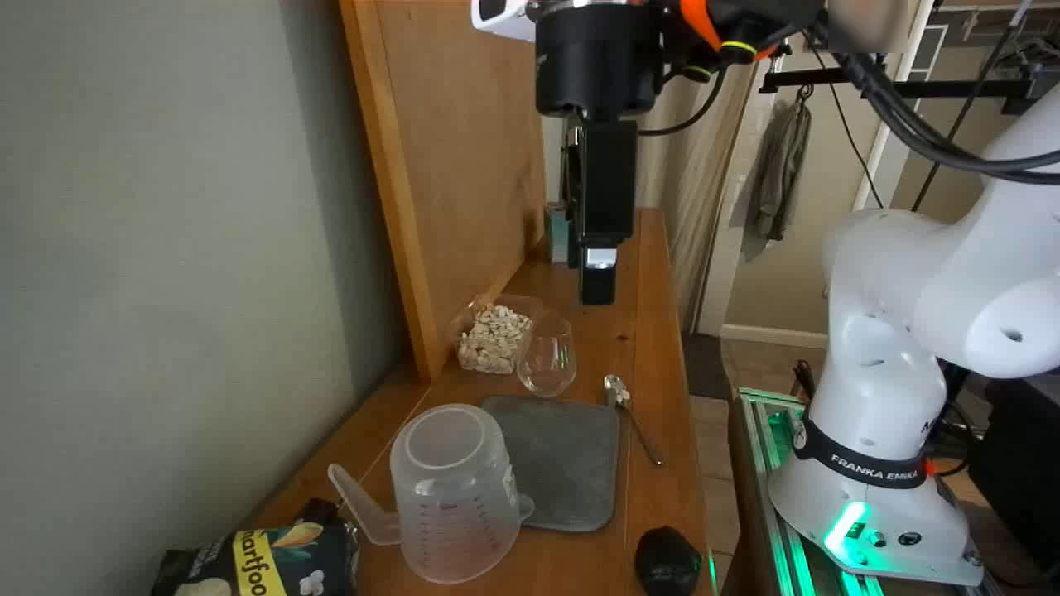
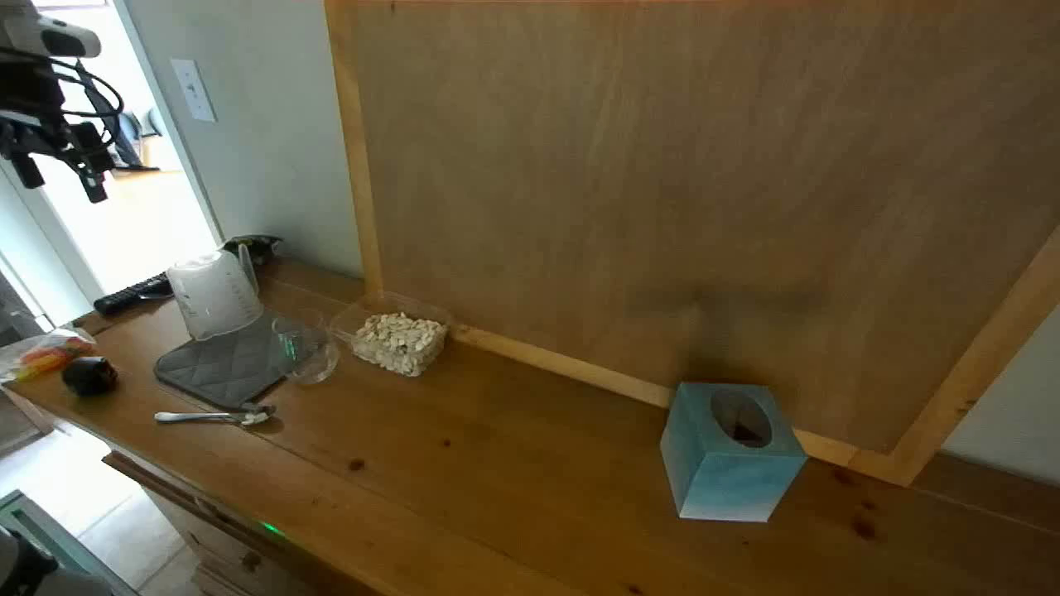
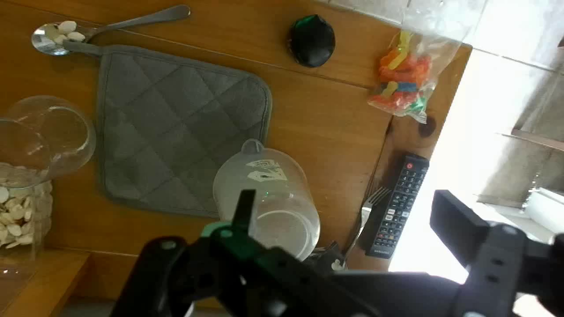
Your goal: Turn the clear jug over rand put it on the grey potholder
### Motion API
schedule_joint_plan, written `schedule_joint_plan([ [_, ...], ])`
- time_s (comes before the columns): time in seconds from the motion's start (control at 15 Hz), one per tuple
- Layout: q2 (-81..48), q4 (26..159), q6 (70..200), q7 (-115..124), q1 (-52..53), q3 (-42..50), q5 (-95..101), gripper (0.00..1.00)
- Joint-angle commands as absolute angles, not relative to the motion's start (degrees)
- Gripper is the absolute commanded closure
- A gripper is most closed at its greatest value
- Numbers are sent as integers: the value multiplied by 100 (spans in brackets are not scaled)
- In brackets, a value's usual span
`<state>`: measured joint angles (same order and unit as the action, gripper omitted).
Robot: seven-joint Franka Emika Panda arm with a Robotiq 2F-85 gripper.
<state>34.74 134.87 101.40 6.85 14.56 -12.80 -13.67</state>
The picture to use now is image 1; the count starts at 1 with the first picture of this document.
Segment grey hanging cloth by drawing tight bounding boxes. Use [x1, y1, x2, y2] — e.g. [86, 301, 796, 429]
[738, 93, 814, 262]

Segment clear container of white seeds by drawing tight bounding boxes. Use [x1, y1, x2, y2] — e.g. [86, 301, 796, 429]
[451, 295, 540, 377]

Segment black round computer mouse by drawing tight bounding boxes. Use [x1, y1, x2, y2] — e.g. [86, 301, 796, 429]
[634, 523, 706, 596]

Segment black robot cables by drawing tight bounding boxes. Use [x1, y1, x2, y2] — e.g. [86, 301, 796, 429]
[639, 0, 1060, 185]

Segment clear plastic measuring jug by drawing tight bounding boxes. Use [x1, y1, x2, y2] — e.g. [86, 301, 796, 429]
[326, 399, 540, 590]

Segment black yellow snack bag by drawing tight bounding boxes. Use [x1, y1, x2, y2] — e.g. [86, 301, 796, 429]
[145, 499, 366, 596]

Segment clear drinking glass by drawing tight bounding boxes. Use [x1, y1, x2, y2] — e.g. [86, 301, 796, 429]
[513, 310, 580, 399]

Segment grey quilted potholder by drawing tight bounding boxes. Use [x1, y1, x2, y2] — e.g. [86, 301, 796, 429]
[476, 394, 625, 536]

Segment teal wooden box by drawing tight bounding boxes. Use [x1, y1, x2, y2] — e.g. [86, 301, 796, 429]
[542, 199, 576, 267]

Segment robot base platform green light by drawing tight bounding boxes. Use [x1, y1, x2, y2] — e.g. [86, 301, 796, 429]
[725, 383, 1060, 596]

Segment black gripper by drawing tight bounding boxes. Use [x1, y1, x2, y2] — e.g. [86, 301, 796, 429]
[534, 0, 677, 307]

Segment beige curtain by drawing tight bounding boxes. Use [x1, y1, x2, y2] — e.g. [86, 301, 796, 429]
[634, 64, 769, 333]

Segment metal spoon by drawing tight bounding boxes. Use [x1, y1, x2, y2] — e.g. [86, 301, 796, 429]
[599, 371, 671, 469]

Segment wooden backboard panel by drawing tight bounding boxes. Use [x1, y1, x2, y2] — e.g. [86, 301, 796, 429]
[335, 0, 549, 383]

